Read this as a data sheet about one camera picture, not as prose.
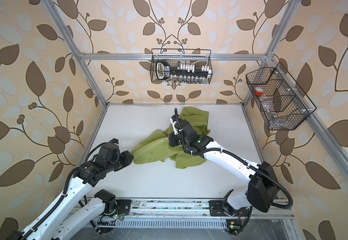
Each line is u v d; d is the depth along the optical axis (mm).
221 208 736
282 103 738
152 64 962
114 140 710
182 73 841
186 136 577
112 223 735
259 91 805
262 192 399
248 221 693
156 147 808
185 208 753
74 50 886
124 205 744
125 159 676
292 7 709
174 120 681
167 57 912
